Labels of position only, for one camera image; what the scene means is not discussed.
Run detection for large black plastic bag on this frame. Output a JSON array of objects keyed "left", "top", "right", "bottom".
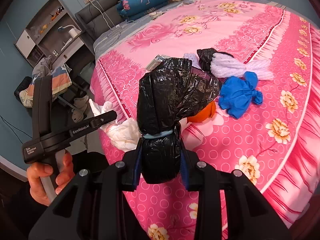
[{"left": 137, "top": 57, "right": 222, "bottom": 184}]

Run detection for black floor cable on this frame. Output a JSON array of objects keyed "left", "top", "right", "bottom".
[{"left": 0, "top": 115, "right": 33, "bottom": 143}]

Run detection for orange striped folded quilt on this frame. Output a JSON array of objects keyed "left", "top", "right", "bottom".
[{"left": 19, "top": 64, "right": 73, "bottom": 108}]

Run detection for small white plastic bag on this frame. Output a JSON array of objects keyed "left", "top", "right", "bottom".
[{"left": 184, "top": 52, "right": 201, "bottom": 68}]

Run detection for grey padded headboard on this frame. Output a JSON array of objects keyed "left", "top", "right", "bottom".
[{"left": 75, "top": 0, "right": 123, "bottom": 42}]

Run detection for blue plastic bag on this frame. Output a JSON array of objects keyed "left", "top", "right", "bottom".
[{"left": 219, "top": 71, "right": 263, "bottom": 119}]

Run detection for orange plastic bag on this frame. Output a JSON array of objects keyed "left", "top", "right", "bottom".
[{"left": 186, "top": 101, "right": 217, "bottom": 123}]

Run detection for silver foil packet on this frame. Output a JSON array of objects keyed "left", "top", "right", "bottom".
[{"left": 146, "top": 54, "right": 165, "bottom": 70}]

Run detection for blue floral folded quilt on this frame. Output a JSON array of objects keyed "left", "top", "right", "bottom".
[{"left": 117, "top": 0, "right": 173, "bottom": 22}]

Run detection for grey plush slippers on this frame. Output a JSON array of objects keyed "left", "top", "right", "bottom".
[{"left": 71, "top": 95, "right": 90, "bottom": 123}]

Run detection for grey shelf desk unit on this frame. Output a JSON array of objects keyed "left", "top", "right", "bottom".
[{"left": 14, "top": 0, "right": 95, "bottom": 68}]

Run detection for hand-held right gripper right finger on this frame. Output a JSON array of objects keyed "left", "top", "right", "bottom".
[{"left": 179, "top": 140, "right": 292, "bottom": 240}]

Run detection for white charging cable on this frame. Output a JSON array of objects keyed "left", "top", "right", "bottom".
[{"left": 89, "top": 0, "right": 118, "bottom": 28}]

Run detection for pink floral blanket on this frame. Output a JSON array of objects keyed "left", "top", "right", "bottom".
[{"left": 90, "top": 0, "right": 320, "bottom": 240}]

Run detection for person's left hand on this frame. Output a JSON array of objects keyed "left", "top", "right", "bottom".
[{"left": 27, "top": 152, "right": 75, "bottom": 207}]

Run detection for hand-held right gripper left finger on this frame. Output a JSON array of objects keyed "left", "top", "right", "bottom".
[{"left": 28, "top": 142, "right": 145, "bottom": 240}]

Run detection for black suitcase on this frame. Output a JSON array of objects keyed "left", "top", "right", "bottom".
[{"left": 14, "top": 76, "right": 33, "bottom": 102}]

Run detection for small black plastic bag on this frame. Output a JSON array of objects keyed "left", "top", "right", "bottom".
[{"left": 197, "top": 48, "right": 234, "bottom": 72}]

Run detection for grey crumpled cloth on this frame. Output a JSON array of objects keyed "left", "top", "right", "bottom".
[{"left": 32, "top": 56, "right": 54, "bottom": 75}]

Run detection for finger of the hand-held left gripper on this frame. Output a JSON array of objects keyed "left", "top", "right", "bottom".
[{"left": 90, "top": 110, "right": 118, "bottom": 130}]

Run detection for white crumpled tissue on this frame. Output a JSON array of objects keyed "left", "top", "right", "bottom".
[{"left": 89, "top": 99, "right": 143, "bottom": 152}]

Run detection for folding chair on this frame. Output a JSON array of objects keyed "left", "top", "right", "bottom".
[{"left": 56, "top": 92, "right": 82, "bottom": 110}]

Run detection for white desk lamp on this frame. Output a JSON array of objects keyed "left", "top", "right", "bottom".
[{"left": 58, "top": 24, "right": 80, "bottom": 34}]

